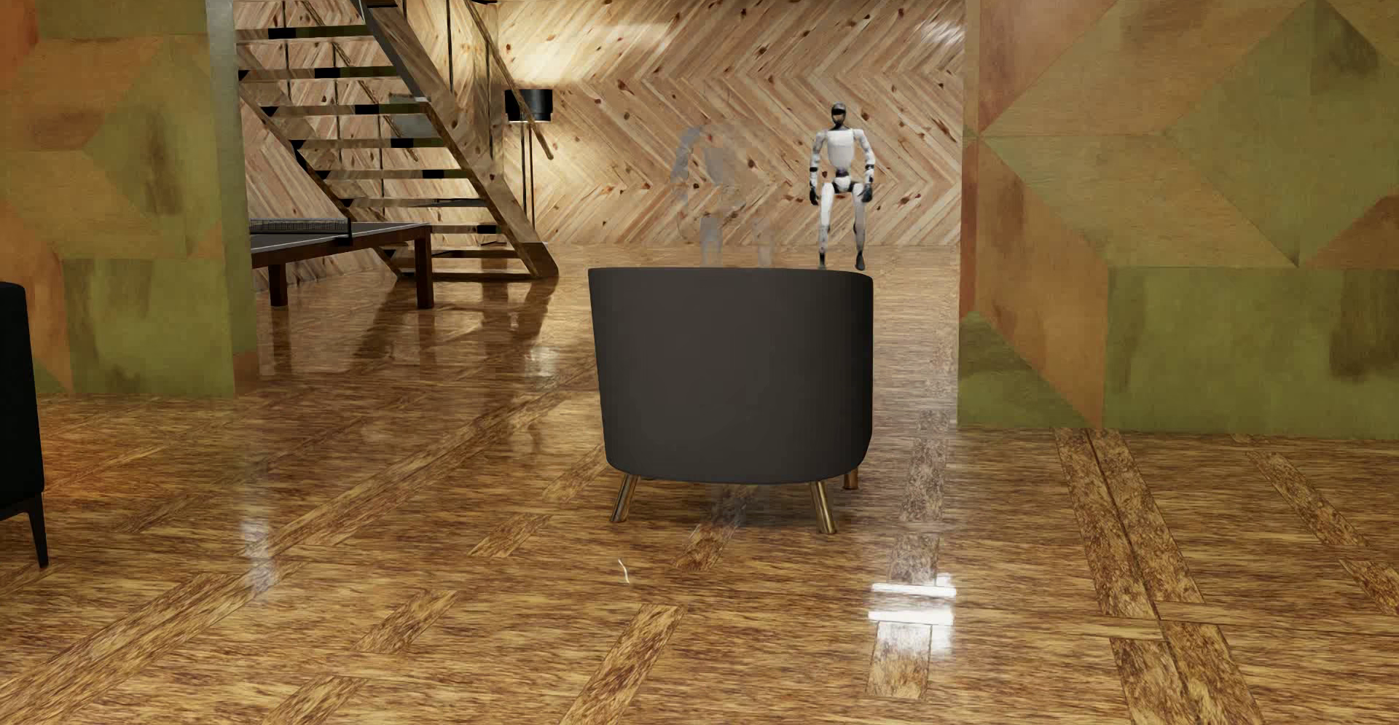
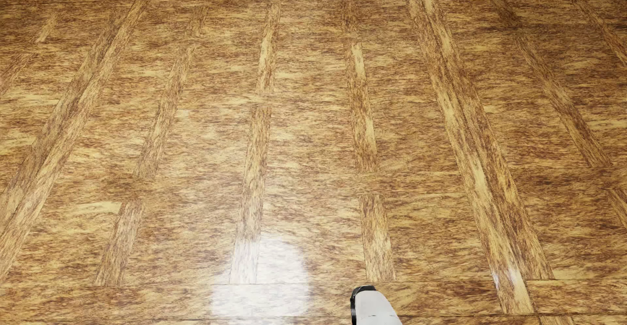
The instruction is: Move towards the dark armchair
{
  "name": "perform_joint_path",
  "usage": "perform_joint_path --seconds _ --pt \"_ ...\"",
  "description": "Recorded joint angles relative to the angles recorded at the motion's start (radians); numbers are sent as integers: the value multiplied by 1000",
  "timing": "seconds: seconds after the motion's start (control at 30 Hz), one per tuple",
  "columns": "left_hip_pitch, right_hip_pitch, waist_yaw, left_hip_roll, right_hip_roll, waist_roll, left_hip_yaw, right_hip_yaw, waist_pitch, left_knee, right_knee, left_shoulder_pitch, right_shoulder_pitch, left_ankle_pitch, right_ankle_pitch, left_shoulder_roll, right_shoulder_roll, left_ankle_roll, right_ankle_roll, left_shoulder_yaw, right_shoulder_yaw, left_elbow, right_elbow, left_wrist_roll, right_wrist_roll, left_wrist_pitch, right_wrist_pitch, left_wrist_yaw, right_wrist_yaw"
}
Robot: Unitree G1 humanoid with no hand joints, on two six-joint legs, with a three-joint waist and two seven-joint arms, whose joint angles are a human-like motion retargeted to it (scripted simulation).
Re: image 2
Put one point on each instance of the white right robot foot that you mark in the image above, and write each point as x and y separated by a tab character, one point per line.
373	309

